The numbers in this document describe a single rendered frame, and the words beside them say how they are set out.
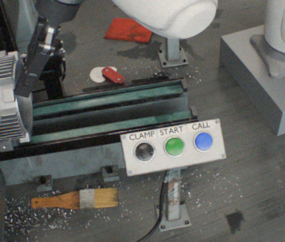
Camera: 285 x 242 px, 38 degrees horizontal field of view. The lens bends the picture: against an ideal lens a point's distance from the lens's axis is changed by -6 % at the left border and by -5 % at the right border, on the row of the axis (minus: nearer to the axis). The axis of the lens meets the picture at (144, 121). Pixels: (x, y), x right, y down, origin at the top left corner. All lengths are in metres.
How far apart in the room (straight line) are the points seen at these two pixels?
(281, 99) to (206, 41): 0.40
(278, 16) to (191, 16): 0.57
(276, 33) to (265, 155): 0.31
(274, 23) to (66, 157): 0.60
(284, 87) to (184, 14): 0.64
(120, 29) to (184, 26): 0.91
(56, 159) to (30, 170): 0.07
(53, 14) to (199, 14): 0.27
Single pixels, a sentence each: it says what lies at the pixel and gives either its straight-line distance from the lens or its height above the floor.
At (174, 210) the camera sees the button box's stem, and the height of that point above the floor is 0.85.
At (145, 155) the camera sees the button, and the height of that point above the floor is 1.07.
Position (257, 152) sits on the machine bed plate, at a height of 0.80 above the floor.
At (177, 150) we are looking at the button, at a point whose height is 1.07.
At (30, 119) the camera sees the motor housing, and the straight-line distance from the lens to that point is 0.98.
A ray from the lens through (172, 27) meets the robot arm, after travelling 0.52.
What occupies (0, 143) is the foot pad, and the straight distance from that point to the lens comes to 0.90.
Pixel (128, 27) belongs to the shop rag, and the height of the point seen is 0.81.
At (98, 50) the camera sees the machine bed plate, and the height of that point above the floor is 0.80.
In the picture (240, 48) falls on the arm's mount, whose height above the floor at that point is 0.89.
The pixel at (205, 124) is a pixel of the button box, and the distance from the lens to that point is 0.73.
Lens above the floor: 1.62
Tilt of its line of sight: 47 degrees down
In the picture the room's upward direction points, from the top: 5 degrees counter-clockwise
